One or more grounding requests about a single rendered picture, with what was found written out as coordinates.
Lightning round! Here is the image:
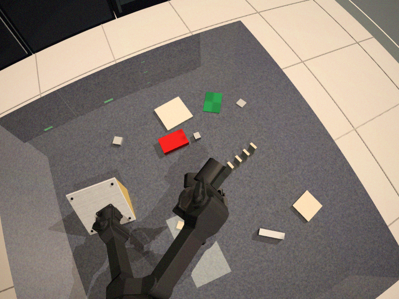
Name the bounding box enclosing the red rectangular block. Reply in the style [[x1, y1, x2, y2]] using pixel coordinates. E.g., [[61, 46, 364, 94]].
[[158, 129, 189, 155]]

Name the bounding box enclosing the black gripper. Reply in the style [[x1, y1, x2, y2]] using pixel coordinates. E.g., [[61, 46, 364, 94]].
[[184, 173, 198, 188]]

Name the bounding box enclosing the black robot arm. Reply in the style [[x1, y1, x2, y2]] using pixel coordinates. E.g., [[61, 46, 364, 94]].
[[92, 158, 231, 299]]

